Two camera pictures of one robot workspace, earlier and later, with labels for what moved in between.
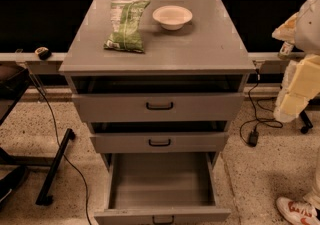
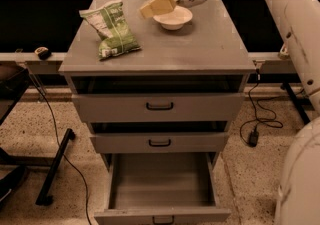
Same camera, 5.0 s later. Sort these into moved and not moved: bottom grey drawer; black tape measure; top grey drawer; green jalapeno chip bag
Moved: green jalapeno chip bag
Not moved: bottom grey drawer; black tape measure; top grey drawer
